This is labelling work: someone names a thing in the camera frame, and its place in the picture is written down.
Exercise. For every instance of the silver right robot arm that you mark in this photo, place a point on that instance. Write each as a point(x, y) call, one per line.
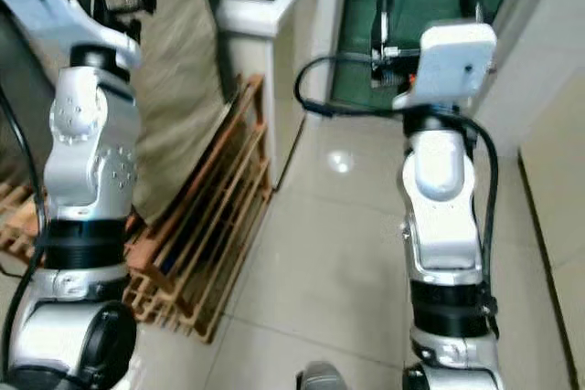
point(439, 189)

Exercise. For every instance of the large beige fabric sheet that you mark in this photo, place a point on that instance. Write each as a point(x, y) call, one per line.
point(183, 89)

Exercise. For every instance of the grey robot leg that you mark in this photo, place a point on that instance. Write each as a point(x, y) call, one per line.
point(324, 378)

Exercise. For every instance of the leaning wooden pallet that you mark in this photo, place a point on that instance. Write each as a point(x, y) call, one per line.
point(219, 216)

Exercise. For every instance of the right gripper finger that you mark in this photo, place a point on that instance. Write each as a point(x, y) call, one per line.
point(473, 6)
point(383, 20)

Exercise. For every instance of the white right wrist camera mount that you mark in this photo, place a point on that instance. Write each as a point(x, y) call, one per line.
point(452, 61)

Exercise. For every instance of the white topped beige cabinet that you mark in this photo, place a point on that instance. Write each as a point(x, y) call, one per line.
point(265, 20)

